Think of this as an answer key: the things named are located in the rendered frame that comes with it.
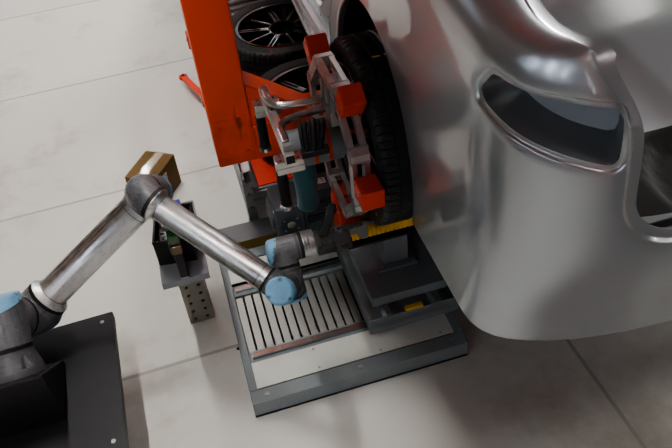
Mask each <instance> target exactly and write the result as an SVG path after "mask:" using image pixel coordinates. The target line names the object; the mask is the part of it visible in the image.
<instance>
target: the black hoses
mask: <svg viewBox="0 0 672 448"><path fill-rule="evenodd" d="M297 127H298V133H299V139H300V145H301V150H300V155H301V157H302V159H307V158H311V157H316V156H320V155H324V154H328V153H330V147H329V145H328V143H326V144H324V139H325V130H326V121H325V119H324V118H322V117H320V118H318V119H316V118H314V117H310V118H309V119H307V120H306V121H302V122H301V123H298V124H297ZM307 129H308V132H307Z"/></svg>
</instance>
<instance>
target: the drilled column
mask: <svg viewBox="0 0 672 448"><path fill-rule="evenodd" d="M179 289H180V292H181V295H182V298H183V301H184V304H185V307H186V311H187V314H188V317H189V320H190V323H191V324H193V323H197V322H201V321H204V320H208V319H212V318H215V317H214V312H213V308H212V303H211V299H210V295H209V292H208V288H207V285H206V281H205V279H204V280H200V281H196V282H193V283H189V284H185V285H181V286H179ZM192 311H193V312H192ZM194 318H195V319H194Z"/></svg>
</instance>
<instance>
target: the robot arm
mask: <svg viewBox="0 0 672 448"><path fill-rule="evenodd" d="M172 197H173V188H172V185H171V183H170V182H169V181H168V180H167V179H166V178H165V177H163V176H160V175H157V174H152V175H151V174H138V175H135V176H133V177H132V178H130V179H129V181H128V182H127V183H126V186H125V189H124V197H123V198H122V199H121V200H120V201H119V202H118V203H117V204H116V206H115V207H114V208H113V209H112V210H111V211H110V212H109V213H108V214H107V215H106V216H105V217H104V218H103V219H102V220H101V221H100V222H99V223H98V224H97V225H96V226H95V227H94V228H93V229H92V230H91V231H90V232H89V233H88V234H87V235H86V236H85V237H84V238H83V239H82V240H81V241H80V242H79V243H78V244H77V245H76V246H75V247H74V248H73V249H72V250H71V251H70V252H69V253H68V254H67V255H66V256H65V257H64V258H63V260H62V261H61V262H60V263H59V264H58V265H57V266H56V267H55V268H54V269H53V270H52V271H51V272H50V273H49V274H48V275H47V276H46V277H45V278H44V279H43V280H34V281H33V282H32V283H31V284H30V285H29V286H28V287H27V288H26V289H25V290H24V291H23V292H22V293H20V291H18V290H15V291H11V292H7V293H3V294H0V384H4V383H8V382H11V381H15V380H18V379H21V378H24V377H27V376H30V375H33V374H36V373H38V372H41V371H43V370H45V369H46V365H45V362H44V360H43V359H42V358H41V356H40V355H39V353H38V352H37V351H36V349H35V348H34V344H33V340H32V337H34V336H37V335H39V334H43V333H46V332H48V331H50V330H52V329H53V328H54V327H55V326H57V325H58V323H59V322H60V320H61V318H62V315H63V313H64V312H65V311H66V310H67V301H68V300H69V299H70V298H71V297H72V296H73V295H74V294H75V293H76V292H77V291H78V290H79V289H80V288H81V287H82V286H83V284H84V283H85V282H86V281H87V280H88V279H89V278H90V277H91V276H92V275H93V274H94V273H95V272H96V271H97V270H98V269H99V268H100V267H101V266H102V265H103V264H104V263H105V262H106V261H107V260H108V259H109V258H110V257H111V256H112V255H113V254H114V253H115V252H116V251H117V250H118V249H119V248H120V247H121V246H122V245H123V244H124V243H125V242H126V241H127V240H128V239H129V238H130V237H131V236H132V235H133V234H134V233H135V232H136V231H137V230H138V229H139V228H140V227H141V226H142V225H143V224H144V223H145V222H146V221H147V220H149V219H154V220H156V221H157V222H159V223H160V224H162V225H163V226H165V227H166V228H167V229H169V230H170V231H172V232H173V233H175V234H176V235H178V236H179V237H181V238H182V239H184V240H185V241H187V242H188V243H190V244H191V245H193V246H194V247H196V248H197V249H199V250H200V251H202V252H203V253H205V254H206V255H208V256H209V257H211V258H212V259H213V260H215V261H216V262H218V263H219V264H221V265H222V266H224V267H225V268H227V269H228V270H230V271H231V272H233V273H234V274H236V275H237V276H239V277H240V278H242V279H243V280H245V281H246V282H248V283H249V284H251V285H252V286H254V287H255V288H257V290H258V291H260V292H261V293H262V294H264V295H265V296H266V297H267V299H268V300H269V301H270V302H271V303H272V304H274V305H277V306H284V305H287V304H293V303H296V302H299V301H302V300H304V299H305V298H306V297H307V288H306V286H305V282H304V278H303V274H302V270H301V266H300V263H299V259H303V258H306V257H310V256H314V255H317V254H318V252H319V256H320V255H324V254H328V253H332V252H336V251H338V252H340V251H342V250H344V249H349V248H351V247H353V243H352V237H351V236H350V235H355V234H357V235H358V236H359V237H360V238H361V239H365V238H367V237H368V224H372V223H375V221H374V220H370V219H368V220H364V221H359V222H355V223H351V224H347V225H346V224H343V225H339V226H335V227H330V225H331V222H332V219H333V216H334V214H335V213H336V204H334V203H330V204H329V205H328V206H327V207H326V214H325V218H324V221H323V224H322V227H321V230H320V234H318V232H317V230H314V231H312V230H311V229H307V230H303V231H299V232H296V233H292V234H288V235H284V236H280V237H275V238H273V239H269V240H267V241H266V243H265V249H266V256H267V261H268V263H267V262H265V261H264V260H262V259H261V258H259V257H258V256H256V255H255V254H253V253H252V252H250V251H249V250H247V249H246V248H244V247H243V246H241V245H240V244H238V243H237V242H235V241H234V240H232V239H231V238H229V237H228V236H226V235H225V234H223V233H222V232H220V231H219V230H217V229H216V228H214V227H213V226H211V225H210V224H208V223H207V222H205V221H204V220H202V219H201V218H199V217H198V216H196V215H195V214H193V213H192V212H190V211H189V210H187V209H186V208H184V207H183V206H181V205H180V204H178V203H177V202H175V201H174V200H172ZM353 228H355V229H353ZM322 239H323V240H324V242H323V243H322V242H321V240H322Z"/></svg>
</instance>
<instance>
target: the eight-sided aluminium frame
mask: <svg viewBox="0 0 672 448"><path fill-rule="evenodd" d="M330 70H332V72H333V73H335V75H336V77H337V79H338V81H337V82H335V81H334V79H333V77H332V76H331V74H330ZM319 75H321V76H322V79H323V81H324V83H325V84H326V86H327V88H328V90H329V92H330V95H331V98H332V100H333V103H334V106H335V110H336V113H337V117H338V121H339V125H340V128H341V132H342V136H343V140H344V143H345V148H346V154H347V159H348V164H349V174H350V183H349V181H348V178H347V176H346V173H345V170H344V167H343V165H342V161H341V158H339V159H335V164H336V167H335V168H332V167H331V163H330V161H327V162H324V165H325V169H326V176H327V179H328V182H329V185H330V186H331V187H332V189H333V192H334V194H335V196H336V198H337V200H338V203H339V205H340V207H341V209H342V213H343V215H344V216H345V218H346V219H347V218H351V217H355V216H359V215H363V214H364V213H366V212H368V211H365V212H363V211H362V209H361V207H360V206H359V203H358V201H357V199H356V197H355V195H354V183H353V179H354V178H357V177H358V167H357V165H359V164H362V176H365V175H369V174H371V166H370V162H371V157H370V151H369V146H368V144H367V142H366V138H365V135H364V131H363V127H362V124H361V120H360V116H359V114H358V115H354V116H351V119H352V122H353V126H354V130H355V133H356V137H357V141H358V144H356V145H353V142H352V138H351V134H350V130H349V127H348V123H347V119H346V118H340V115H339V112H338V108H337V105H336V102H335V95H336V91H337V87H339V86H343V85H348V84H351V83H350V80H349V79H347V77H346V75H345V74H344V72H343V70H342V68H341V67H340V65H339V63H338V62H337V60H336V58H335V55H334V54H333V53H332V52H331V51H328V52H324V53H319V54H314V56H312V61H311V64H310V67H309V70H307V81H308V84H309V92H310V97H313V96H317V92H316V85H320V82H319ZM312 116H313V117H314V118H316V119H318V118H320V117H322V118H324V119H328V115H326V113H325V112H323V115H322V116H319V114H316V115H312ZM340 182H342V184H343V186H344V189H345V191H346V194H347V196H348V198H349V200H350V202H351V203H348V204H347V202H346V200H345V198H344V196H343V194H342V191H341V189H340V187H339V185H338V183H340Z"/></svg>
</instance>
